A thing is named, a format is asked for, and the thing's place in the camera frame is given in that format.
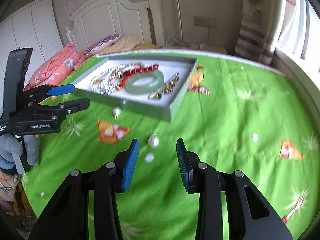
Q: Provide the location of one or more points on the green jade bangle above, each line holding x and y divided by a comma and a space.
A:
144, 83

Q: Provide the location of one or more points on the yellow floral pillow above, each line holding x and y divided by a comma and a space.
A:
125, 43

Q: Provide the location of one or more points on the white bed headboard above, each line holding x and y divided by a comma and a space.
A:
97, 19

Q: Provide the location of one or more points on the pink folded quilt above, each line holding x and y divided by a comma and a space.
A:
57, 68

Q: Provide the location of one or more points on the left forearm sleeve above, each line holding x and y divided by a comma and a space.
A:
13, 197

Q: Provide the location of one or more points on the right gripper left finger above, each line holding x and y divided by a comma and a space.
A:
125, 166

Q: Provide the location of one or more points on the white wardrobe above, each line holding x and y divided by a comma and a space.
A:
32, 26

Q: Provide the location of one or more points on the white bedside table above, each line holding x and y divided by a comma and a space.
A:
198, 47

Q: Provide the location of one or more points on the grey gloved left hand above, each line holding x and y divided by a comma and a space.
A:
10, 145

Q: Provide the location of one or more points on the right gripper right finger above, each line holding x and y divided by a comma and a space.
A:
188, 162

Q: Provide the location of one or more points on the wall power socket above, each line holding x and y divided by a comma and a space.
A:
206, 22

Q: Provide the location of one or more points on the grey shallow tray box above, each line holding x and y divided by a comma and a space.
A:
104, 82

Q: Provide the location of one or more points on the gold ring green stone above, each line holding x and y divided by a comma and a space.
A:
155, 96

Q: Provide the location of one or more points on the striped printed curtain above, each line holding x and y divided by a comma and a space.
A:
262, 23

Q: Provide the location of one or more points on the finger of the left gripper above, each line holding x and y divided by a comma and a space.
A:
44, 91
70, 107

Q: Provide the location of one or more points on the dark framed window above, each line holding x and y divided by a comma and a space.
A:
300, 32

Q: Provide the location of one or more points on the patterned round cushion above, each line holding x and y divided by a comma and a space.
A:
102, 44

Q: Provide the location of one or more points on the pearl earring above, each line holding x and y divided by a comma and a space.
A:
116, 112
153, 141

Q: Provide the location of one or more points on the green cartoon tablecloth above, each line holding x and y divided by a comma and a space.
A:
253, 120

